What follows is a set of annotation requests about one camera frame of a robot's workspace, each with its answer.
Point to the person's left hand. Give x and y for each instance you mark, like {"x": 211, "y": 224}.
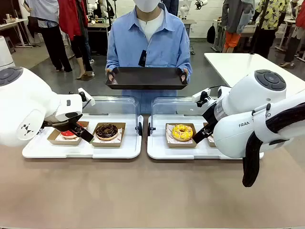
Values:
{"x": 184, "y": 76}

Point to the person's right forearm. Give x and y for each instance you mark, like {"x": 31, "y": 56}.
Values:
{"x": 112, "y": 63}

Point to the white face mask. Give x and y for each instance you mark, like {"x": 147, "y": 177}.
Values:
{"x": 149, "y": 5}

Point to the black backpack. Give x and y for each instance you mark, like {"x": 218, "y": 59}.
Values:
{"x": 211, "y": 34}

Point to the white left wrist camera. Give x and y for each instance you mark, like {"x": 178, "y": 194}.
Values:
{"x": 88, "y": 96}

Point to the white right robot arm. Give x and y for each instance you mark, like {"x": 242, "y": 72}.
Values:
{"x": 247, "y": 109}

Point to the person in yellow floral shirt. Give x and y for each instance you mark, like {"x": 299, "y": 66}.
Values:
{"x": 271, "y": 14}

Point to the cardboard box of red donut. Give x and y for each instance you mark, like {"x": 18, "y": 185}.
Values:
{"x": 56, "y": 139}

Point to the white air purifier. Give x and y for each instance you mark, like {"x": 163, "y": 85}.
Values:
{"x": 5, "y": 52}

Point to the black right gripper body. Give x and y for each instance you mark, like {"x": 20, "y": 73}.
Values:
{"x": 210, "y": 115}

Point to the large white table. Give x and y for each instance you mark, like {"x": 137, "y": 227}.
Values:
{"x": 228, "y": 66}

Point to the figure in orange shorts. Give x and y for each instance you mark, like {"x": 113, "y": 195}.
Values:
{"x": 232, "y": 21}

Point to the white display tray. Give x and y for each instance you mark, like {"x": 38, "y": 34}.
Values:
{"x": 164, "y": 152}
{"x": 114, "y": 151}

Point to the person's right hand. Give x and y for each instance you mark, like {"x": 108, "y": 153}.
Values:
{"x": 111, "y": 75}

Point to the white background desk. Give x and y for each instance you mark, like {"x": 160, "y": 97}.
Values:
{"x": 12, "y": 22}

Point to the chocolate donut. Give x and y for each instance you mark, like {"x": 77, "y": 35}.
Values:
{"x": 106, "y": 136}

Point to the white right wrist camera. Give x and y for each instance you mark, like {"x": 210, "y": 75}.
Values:
{"x": 201, "y": 94}

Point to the yellow sprinkled donut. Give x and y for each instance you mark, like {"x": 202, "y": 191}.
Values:
{"x": 182, "y": 134}

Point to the mannequin in pale blue top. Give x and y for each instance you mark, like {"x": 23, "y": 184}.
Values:
{"x": 52, "y": 40}

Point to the mannequin in red jacket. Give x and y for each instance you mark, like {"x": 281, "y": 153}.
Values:
{"x": 71, "y": 21}

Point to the person in blue shirt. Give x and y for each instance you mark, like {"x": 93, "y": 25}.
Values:
{"x": 133, "y": 40}

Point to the red glazed donut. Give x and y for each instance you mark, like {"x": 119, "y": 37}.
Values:
{"x": 68, "y": 135}

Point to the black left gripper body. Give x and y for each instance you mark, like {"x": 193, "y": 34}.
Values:
{"x": 60, "y": 124}

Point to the cardboard box of yellow donut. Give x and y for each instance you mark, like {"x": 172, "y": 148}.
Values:
{"x": 181, "y": 144}

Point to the clear display lid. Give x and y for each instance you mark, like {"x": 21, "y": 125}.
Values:
{"x": 114, "y": 105}
{"x": 171, "y": 106}

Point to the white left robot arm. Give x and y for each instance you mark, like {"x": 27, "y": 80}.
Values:
{"x": 26, "y": 105}

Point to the black serving tray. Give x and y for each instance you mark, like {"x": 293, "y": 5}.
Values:
{"x": 146, "y": 77}

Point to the cardboard box of chocolate donut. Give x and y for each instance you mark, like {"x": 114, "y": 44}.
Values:
{"x": 107, "y": 144}

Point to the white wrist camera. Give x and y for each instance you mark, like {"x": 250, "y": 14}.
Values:
{"x": 88, "y": 96}
{"x": 201, "y": 94}

